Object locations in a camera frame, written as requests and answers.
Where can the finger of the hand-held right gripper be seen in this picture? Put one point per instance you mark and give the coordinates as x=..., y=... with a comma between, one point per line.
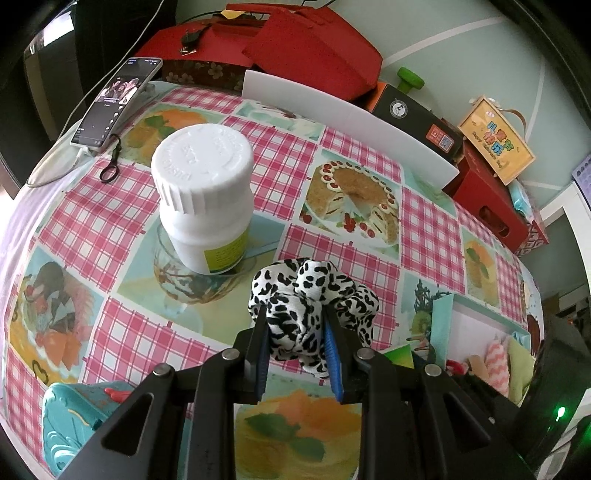
x=489, y=397

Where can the pink white knitted cloth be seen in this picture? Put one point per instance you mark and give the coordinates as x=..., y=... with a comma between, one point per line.
x=496, y=369

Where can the black box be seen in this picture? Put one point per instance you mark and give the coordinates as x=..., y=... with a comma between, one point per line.
x=401, y=108

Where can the green juice carton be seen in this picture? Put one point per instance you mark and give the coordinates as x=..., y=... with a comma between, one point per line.
x=399, y=357

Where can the white box with teal rim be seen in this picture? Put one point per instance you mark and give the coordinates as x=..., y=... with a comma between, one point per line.
x=475, y=323

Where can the green knob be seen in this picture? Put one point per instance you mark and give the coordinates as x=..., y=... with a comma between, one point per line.
x=411, y=78

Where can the white furniture frame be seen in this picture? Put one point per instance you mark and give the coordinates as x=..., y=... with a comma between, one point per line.
x=561, y=207

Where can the smartphone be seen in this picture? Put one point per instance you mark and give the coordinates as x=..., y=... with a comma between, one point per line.
x=115, y=101

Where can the white plastic bottle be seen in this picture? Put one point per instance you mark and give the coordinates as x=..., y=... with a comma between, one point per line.
x=203, y=230

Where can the purple perforated sheet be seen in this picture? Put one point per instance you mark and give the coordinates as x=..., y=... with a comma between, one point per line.
x=582, y=170

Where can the white board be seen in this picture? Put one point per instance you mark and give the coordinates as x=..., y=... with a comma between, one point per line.
x=346, y=120

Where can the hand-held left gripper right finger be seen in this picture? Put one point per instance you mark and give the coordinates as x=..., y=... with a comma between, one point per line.
x=333, y=360

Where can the yellow picture gift bag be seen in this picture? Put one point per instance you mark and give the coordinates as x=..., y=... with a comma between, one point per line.
x=496, y=138

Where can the green cloth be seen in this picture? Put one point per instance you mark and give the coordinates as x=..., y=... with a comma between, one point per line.
x=519, y=364

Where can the red cardboard box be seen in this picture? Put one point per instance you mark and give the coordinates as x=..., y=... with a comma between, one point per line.
x=485, y=203

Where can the large red bag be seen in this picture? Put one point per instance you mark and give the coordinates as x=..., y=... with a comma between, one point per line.
x=300, y=46

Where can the leopard print scrunchie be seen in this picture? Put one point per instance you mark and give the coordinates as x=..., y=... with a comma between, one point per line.
x=304, y=295

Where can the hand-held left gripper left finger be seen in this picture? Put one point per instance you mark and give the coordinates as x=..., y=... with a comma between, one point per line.
x=262, y=360

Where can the red scrunchie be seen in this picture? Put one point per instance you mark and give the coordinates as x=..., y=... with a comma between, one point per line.
x=455, y=367

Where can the teal plastic toy case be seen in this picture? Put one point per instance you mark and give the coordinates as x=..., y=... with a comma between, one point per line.
x=69, y=424

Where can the dark floral box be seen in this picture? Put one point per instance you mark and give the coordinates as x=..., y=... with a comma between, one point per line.
x=203, y=76

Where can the light blue wipes pack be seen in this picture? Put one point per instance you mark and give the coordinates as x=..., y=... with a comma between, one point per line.
x=519, y=198

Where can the beige sponge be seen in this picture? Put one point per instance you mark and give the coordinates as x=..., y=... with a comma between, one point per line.
x=476, y=364

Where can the yellow tag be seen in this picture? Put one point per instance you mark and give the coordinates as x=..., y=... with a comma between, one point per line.
x=233, y=13

